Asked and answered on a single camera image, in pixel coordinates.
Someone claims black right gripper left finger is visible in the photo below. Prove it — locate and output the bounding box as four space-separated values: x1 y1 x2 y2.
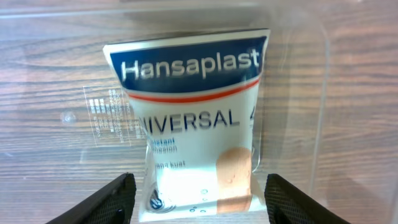
49 173 136 224

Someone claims white Hansaplast plaster box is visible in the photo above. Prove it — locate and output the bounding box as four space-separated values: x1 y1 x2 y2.
103 29 270 222

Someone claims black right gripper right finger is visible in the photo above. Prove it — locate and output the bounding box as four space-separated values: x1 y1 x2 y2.
264 174 349 224

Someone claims clear plastic container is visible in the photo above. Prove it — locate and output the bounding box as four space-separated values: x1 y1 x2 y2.
1 1 397 223

